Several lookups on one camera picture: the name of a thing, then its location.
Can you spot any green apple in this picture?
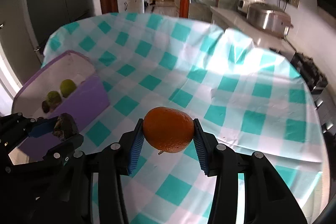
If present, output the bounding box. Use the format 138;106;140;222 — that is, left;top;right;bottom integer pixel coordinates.
60;79;77;98
46;91;62;109

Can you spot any purple storage box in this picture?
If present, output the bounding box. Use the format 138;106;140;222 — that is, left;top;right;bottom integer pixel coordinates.
7;50;111;164

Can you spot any teal white checkered tablecloth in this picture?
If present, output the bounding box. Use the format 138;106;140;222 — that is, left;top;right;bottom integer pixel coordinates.
44;13;326;219

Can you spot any orange tangerine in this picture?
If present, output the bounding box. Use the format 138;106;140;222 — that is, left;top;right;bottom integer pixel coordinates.
142;107;194;153

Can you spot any black gas stove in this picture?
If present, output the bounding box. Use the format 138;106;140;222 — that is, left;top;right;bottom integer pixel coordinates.
270;47;329;109

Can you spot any dark passion fruit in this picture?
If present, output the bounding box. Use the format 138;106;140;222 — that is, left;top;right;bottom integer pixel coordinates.
52;113;79;141
42;101;50;114

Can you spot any white kitchen counter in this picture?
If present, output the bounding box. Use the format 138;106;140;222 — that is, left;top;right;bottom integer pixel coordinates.
210;6;295;61

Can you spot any silver rice cooker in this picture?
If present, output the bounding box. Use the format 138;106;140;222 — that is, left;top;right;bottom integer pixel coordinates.
247;2;293;38

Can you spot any white microwave oven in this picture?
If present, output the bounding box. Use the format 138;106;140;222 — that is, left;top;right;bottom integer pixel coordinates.
237;0;265;14

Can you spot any grey refrigerator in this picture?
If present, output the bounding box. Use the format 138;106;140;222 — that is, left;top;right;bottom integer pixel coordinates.
0;0;99;83

